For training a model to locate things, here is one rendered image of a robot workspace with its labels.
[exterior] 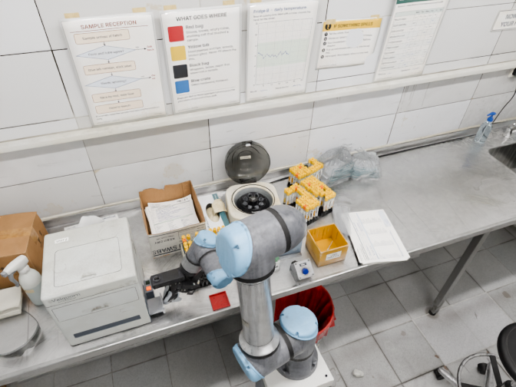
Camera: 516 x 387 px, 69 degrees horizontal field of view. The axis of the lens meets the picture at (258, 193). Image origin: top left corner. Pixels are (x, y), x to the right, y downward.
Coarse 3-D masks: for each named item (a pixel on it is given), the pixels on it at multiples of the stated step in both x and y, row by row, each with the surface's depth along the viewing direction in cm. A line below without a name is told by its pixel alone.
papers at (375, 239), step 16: (352, 224) 176; (368, 224) 177; (384, 224) 177; (352, 240) 169; (368, 240) 169; (384, 240) 169; (400, 240) 170; (368, 256) 162; (384, 256) 163; (400, 256) 163
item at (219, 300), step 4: (220, 292) 148; (224, 292) 149; (212, 296) 147; (216, 296) 148; (220, 296) 148; (224, 296) 148; (212, 300) 146; (216, 300) 146; (220, 300) 146; (224, 300) 146; (228, 300) 146; (212, 304) 144; (216, 304) 145; (220, 304) 145; (224, 304) 145; (228, 304) 145; (216, 308) 144; (220, 308) 144
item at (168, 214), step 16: (144, 192) 171; (160, 192) 175; (176, 192) 178; (192, 192) 178; (144, 208) 177; (160, 208) 174; (176, 208) 174; (192, 208) 175; (144, 224) 155; (160, 224) 167; (176, 224) 167; (192, 224) 167; (160, 240) 155; (176, 240) 158
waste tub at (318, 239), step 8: (328, 224) 164; (312, 232) 163; (320, 232) 165; (328, 232) 167; (336, 232) 164; (312, 240) 159; (320, 240) 169; (328, 240) 169; (336, 240) 166; (344, 240) 159; (312, 248) 161; (320, 248) 166; (336, 248) 154; (344, 248) 156; (312, 256) 163; (320, 256) 154; (328, 256) 156; (336, 256) 159; (344, 256) 161; (320, 264) 158
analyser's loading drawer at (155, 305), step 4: (160, 296) 140; (148, 300) 141; (152, 300) 141; (156, 300) 141; (160, 300) 139; (148, 304) 140; (152, 304) 140; (156, 304) 140; (160, 304) 140; (148, 308) 139; (152, 308) 139; (156, 308) 139; (160, 308) 139; (152, 312) 138; (156, 312) 138; (164, 312) 139
